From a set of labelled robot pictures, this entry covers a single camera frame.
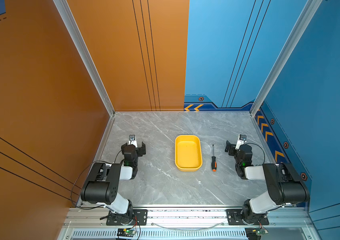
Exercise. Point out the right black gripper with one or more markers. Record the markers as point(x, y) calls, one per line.
point(232, 148)

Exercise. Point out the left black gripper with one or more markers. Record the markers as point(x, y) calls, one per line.
point(140, 151)

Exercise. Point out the black orange handled screwdriver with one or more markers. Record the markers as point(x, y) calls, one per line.
point(213, 163)

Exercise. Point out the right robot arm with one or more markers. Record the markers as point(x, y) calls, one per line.
point(284, 185)

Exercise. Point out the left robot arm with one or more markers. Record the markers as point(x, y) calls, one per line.
point(102, 184)

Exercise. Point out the yellow plastic bin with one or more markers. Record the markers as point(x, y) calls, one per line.
point(188, 156)

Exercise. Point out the right green circuit board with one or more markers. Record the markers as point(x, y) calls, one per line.
point(253, 234)

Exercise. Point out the green circuit board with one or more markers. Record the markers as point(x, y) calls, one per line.
point(253, 234)
point(126, 234)

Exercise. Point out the left green circuit board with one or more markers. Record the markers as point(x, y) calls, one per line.
point(126, 234)

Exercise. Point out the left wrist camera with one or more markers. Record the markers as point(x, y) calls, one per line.
point(132, 139)

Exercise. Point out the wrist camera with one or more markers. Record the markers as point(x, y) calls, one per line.
point(132, 139)
point(241, 139)

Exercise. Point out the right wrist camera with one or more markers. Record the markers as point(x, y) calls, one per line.
point(241, 139)

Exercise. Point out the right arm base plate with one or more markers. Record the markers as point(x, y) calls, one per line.
point(236, 217)

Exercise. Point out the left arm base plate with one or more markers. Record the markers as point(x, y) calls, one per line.
point(136, 216)

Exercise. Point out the aluminium front frame rail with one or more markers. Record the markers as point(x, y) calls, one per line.
point(191, 222)

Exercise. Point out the left aluminium corner post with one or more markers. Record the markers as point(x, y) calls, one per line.
point(79, 42)

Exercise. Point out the aluminium corner post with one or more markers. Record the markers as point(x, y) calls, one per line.
point(79, 42)
point(293, 39)

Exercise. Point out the right aluminium corner post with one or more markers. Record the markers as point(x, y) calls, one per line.
point(293, 39)

